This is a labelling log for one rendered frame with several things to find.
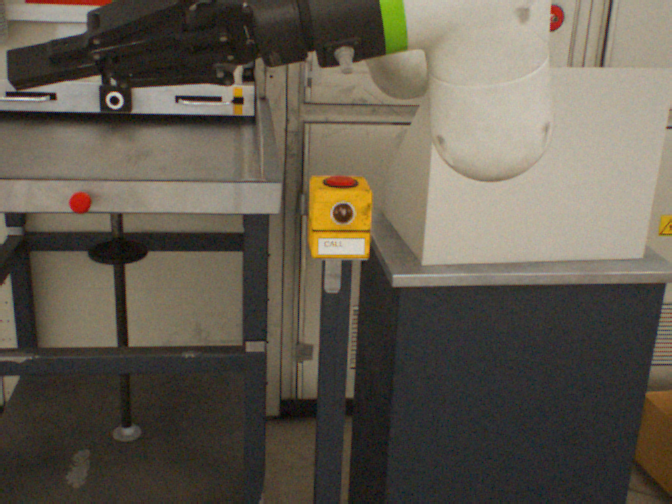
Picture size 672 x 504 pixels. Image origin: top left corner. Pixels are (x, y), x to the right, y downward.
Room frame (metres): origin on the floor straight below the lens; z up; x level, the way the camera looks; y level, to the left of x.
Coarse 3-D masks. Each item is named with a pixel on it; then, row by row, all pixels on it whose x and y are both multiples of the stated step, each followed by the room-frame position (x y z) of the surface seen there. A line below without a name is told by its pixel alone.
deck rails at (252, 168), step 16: (256, 96) 1.70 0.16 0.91; (256, 112) 1.68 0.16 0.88; (240, 128) 1.68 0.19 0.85; (256, 128) 1.67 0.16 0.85; (240, 144) 1.55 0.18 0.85; (256, 144) 1.56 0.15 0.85; (240, 160) 1.43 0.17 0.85; (256, 160) 1.44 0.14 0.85; (240, 176) 1.34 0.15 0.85; (256, 176) 1.34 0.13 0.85
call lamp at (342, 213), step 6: (336, 204) 1.11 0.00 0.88; (342, 204) 1.11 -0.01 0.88; (348, 204) 1.11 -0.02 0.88; (336, 210) 1.10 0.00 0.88; (342, 210) 1.10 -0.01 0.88; (348, 210) 1.10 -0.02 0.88; (354, 210) 1.11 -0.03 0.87; (336, 216) 1.10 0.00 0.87; (342, 216) 1.10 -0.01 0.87; (348, 216) 1.10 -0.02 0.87; (354, 216) 1.11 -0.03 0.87; (336, 222) 1.11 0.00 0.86; (342, 222) 1.10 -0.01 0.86; (348, 222) 1.11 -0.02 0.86
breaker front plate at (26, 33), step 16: (16, 0) 1.69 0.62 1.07; (16, 32) 1.69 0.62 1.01; (32, 32) 1.69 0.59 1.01; (48, 32) 1.70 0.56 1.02; (64, 32) 1.70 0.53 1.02; (80, 32) 1.70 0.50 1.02; (0, 48) 1.69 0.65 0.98; (16, 48) 1.69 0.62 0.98; (0, 64) 1.69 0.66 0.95; (80, 80) 1.70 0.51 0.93; (96, 80) 1.71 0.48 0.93; (112, 80) 1.71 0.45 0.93
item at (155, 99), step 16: (0, 80) 1.68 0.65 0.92; (16, 96) 1.68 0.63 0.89; (32, 96) 1.68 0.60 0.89; (64, 96) 1.69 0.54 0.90; (80, 96) 1.69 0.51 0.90; (96, 96) 1.70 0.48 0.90; (144, 96) 1.71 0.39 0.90; (160, 96) 1.71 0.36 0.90; (176, 96) 1.72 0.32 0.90; (192, 96) 1.72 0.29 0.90; (208, 96) 1.72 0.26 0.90; (112, 112) 1.70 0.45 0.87; (128, 112) 1.70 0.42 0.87; (144, 112) 1.71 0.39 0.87; (160, 112) 1.71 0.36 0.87; (176, 112) 1.71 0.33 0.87; (192, 112) 1.72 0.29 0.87; (208, 112) 1.72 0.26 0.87
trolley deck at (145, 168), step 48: (0, 144) 1.49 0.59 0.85; (48, 144) 1.50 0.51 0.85; (96, 144) 1.52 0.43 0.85; (144, 144) 1.53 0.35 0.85; (192, 144) 1.55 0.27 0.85; (0, 192) 1.28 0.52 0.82; (48, 192) 1.29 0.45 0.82; (96, 192) 1.30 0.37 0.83; (144, 192) 1.31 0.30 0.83; (192, 192) 1.32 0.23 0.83; (240, 192) 1.33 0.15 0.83
